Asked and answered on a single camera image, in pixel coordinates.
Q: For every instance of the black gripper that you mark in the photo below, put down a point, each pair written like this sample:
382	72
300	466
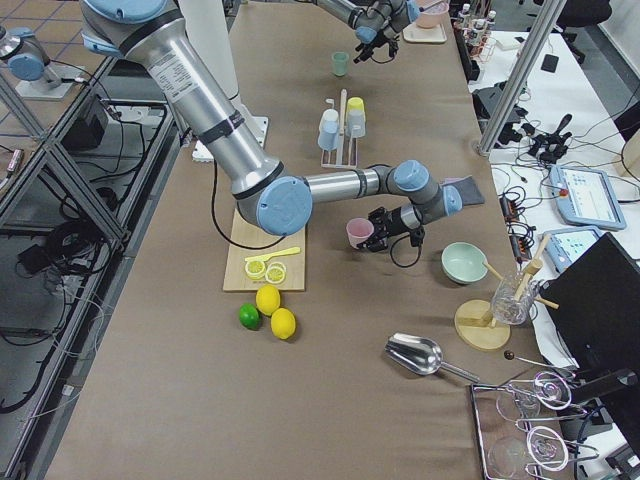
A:
392	220
370	49

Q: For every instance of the pink plastic cup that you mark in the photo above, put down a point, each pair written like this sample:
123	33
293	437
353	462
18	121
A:
358	231

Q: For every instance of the green plastic cup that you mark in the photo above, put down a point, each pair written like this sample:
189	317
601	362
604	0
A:
340	61

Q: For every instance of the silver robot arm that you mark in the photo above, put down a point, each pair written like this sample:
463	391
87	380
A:
377	26
159	35

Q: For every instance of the yellow plastic cup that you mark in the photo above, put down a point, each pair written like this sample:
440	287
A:
355	108

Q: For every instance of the grey plastic cup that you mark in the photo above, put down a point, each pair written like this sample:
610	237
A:
356	123

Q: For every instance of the white plastic cup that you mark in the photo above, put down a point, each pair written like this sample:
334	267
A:
328	116

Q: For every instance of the blue plastic cup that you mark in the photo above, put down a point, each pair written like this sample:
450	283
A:
328	136

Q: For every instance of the beige tray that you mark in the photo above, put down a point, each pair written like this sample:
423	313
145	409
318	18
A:
416	35

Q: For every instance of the pink bowl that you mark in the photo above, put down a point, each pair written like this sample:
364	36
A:
431	13

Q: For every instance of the yellow plastic knife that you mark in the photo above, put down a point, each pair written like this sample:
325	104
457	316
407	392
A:
279	253

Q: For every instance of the light green bowl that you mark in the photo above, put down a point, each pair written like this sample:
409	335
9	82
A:
463	263

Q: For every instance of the grey folded cloth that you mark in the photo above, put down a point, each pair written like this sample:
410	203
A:
467	188

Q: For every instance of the lemon slice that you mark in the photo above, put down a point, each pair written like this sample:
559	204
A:
255	269
276	273

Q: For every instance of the metal scoop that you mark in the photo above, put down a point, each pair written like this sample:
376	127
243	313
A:
422	356

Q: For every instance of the whole yellow lemon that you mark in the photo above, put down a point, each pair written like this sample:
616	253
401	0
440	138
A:
283	323
267	299

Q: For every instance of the wooden cutting board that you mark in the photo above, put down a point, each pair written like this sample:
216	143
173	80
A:
286	265

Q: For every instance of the green lime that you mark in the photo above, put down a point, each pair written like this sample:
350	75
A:
249	316

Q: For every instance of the clear glass mug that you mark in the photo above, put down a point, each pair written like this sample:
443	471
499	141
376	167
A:
505	307

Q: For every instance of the blue teach pendant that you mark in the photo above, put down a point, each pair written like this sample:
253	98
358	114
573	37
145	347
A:
584	196
567	245

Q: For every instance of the black monitor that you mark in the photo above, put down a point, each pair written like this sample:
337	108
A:
598	314

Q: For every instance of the white wire cup rack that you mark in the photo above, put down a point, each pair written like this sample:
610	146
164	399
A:
345	156

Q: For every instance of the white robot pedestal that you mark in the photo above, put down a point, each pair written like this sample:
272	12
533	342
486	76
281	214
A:
208	23

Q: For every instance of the aluminium frame post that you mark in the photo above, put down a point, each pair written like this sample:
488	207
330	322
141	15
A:
542	26

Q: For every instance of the metal wire glass rack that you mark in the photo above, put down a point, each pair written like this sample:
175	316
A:
517	431

